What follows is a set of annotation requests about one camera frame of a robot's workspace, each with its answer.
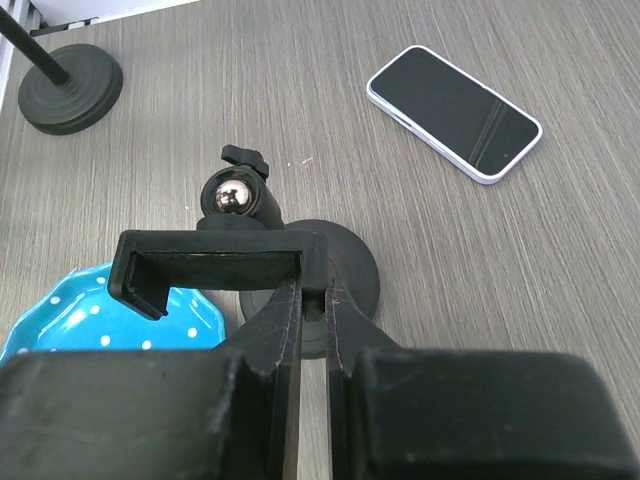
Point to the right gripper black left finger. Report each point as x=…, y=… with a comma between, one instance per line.
x=230, y=412

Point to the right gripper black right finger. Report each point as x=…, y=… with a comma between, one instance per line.
x=407, y=413

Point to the black phone stand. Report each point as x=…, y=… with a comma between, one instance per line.
x=242, y=244

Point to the lavender smartphone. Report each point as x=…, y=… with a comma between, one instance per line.
x=471, y=125

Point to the blue dotted plate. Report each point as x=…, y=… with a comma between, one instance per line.
x=79, y=314

